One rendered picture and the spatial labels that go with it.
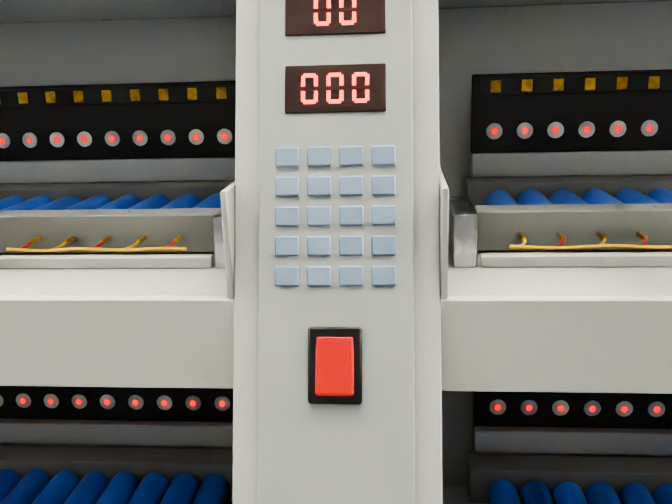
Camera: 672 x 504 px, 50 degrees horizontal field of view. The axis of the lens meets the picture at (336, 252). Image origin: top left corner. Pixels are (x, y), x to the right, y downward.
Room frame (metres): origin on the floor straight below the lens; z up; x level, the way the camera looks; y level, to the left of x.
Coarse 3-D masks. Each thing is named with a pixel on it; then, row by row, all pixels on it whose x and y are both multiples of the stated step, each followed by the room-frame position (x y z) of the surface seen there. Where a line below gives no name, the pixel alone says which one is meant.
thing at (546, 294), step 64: (512, 128) 0.49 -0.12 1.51; (576, 128) 0.48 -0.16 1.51; (640, 128) 0.48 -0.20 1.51; (448, 192) 0.31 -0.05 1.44; (512, 192) 0.47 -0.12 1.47; (576, 192) 0.47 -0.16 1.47; (640, 192) 0.45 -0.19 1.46; (448, 256) 0.39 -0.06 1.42; (512, 256) 0.36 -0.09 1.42; (576, 256) 0.36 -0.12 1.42; (640, 256) 0.36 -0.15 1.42; (448, 320) 0.32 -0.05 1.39; (512, 320) 0.32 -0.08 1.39; (576, 320) 0.32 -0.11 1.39; (640, 320) 0.32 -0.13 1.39; (448, 384) 0.33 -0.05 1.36; (512, 384) 0.33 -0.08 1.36; (576, 384) 0.33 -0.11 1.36; (640, 384) 0.33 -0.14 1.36
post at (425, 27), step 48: (240, 0) 0.33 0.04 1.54; (432, 0) 0.32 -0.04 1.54; (240, 48) 0.33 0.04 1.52; (432, 48) 0.32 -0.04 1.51; (240, 96) 0.33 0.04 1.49; (432, 96) 0.32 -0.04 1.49; (240, 144) 0.33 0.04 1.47; (432, 144) 0.32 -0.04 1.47; (240, 192) 0.33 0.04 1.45; (432, 192) 0.32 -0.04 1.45; (240, 240) 0.33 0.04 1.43; (432, 240) 0.32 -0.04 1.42; (240, 288) 0.33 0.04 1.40; (432, 288) 0.32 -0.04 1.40; (240, 336) 0.33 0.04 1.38; (432, 336) 0.32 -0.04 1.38; (240, 384) 0.33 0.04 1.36; (432, 384) 0.32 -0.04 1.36; (240, 432) 0.33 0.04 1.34; (432, 432) 0.32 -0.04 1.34; (240, 480) 0.33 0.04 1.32; (432, 480) 0.32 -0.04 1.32
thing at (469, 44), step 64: (0, 64) 0.55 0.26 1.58; (64, 64) 0.55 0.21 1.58; (128, 64) 0.54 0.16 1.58; (192, 64) 0.54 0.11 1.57; (448, 64) 0.52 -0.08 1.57; (512, 64) 0.52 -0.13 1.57; (576, 64) 0.51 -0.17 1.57; (640, 64) 0.51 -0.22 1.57; (448, 128) 0.52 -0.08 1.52; (448, 448) 0.52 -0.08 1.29
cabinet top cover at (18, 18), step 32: (0, 0) 0.50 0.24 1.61; (32, 0) 0.50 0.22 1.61; (64, 0) 0.50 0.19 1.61; (96, 0) 0.50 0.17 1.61; (128, 0) 0.50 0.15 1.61; (160, 0) 0.50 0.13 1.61; (192, 0) 0.50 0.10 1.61; (224, 0) 0.50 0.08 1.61; (448, 0) 0.50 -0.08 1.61; (480, 0) 0.50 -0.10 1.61; (512, 0) 0.50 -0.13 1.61; (544, 0) 0.50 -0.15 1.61; (576, 0) 0.50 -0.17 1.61; (608, 0) 0.50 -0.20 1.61; (640, 0) 0.50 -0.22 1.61
